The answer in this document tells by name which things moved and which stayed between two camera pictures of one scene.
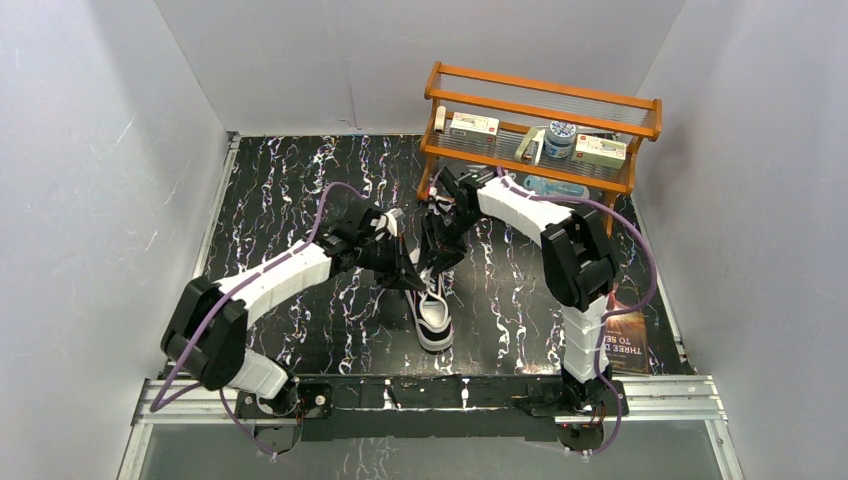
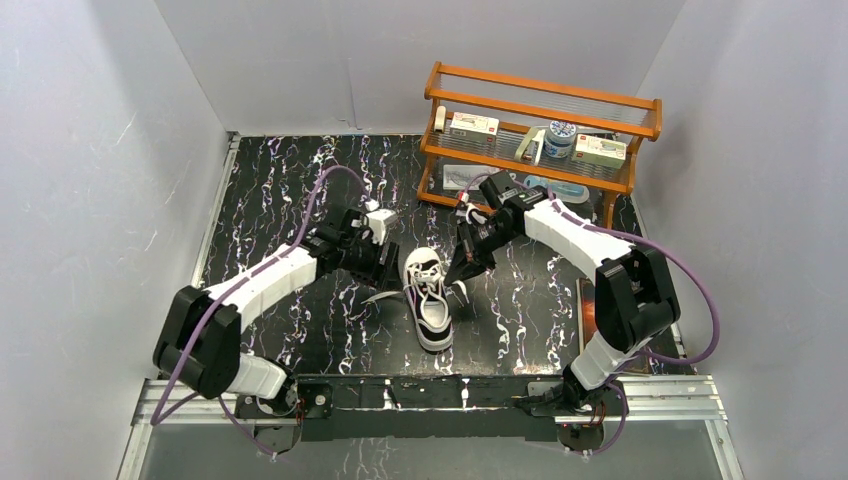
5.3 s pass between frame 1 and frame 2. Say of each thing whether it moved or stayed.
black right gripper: moved
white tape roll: stayed
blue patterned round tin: stayed
